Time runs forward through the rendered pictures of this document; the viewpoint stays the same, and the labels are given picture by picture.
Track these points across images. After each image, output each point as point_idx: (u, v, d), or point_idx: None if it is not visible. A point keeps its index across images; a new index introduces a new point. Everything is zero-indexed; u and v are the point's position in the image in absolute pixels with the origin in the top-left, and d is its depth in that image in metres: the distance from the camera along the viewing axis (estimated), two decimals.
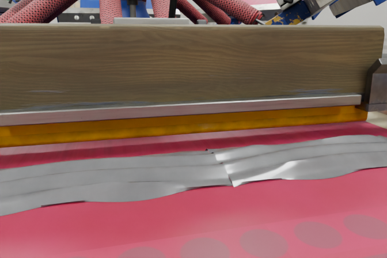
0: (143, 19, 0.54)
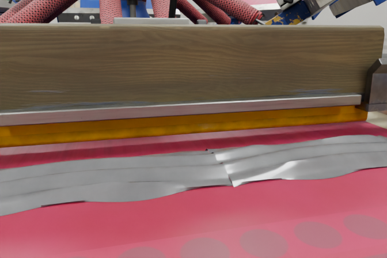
0: (143, 19, 0.54)
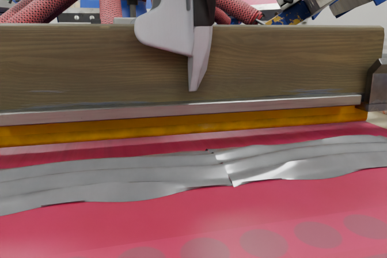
0: None
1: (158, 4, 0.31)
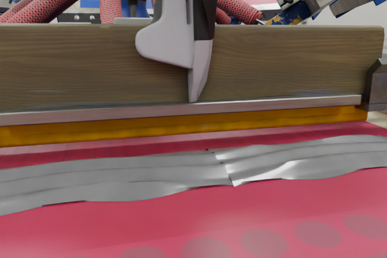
0: (143, 19, 0.54)
1: (159, 16, 0.31)
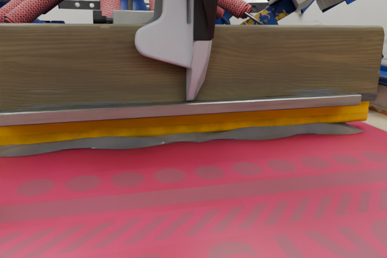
0: (139, 12, 0.62)
1: (159, 12, 0.31)
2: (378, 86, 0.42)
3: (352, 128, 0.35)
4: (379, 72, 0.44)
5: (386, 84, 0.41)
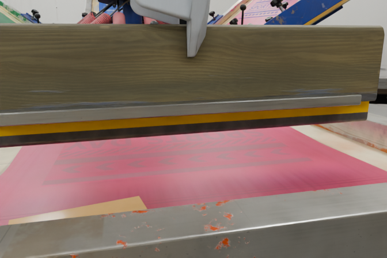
0: None
1: None
2: None
3: None
4: None
5: None
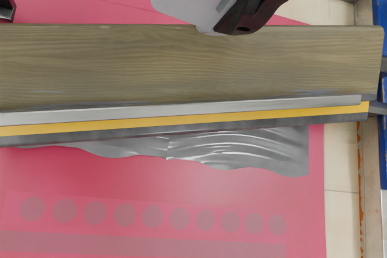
0: None
1: None
2: (375, 122, 0.42)
3: (301, 168, 0.41)
4: None
5: (379, 131, 0.41)
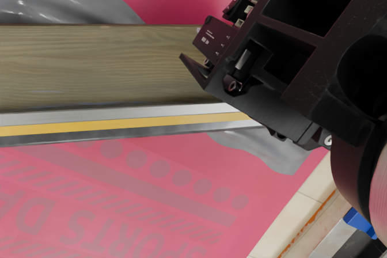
0: None
1: None
2: None
3: (290, 169, 0.41)
4: None
5: None
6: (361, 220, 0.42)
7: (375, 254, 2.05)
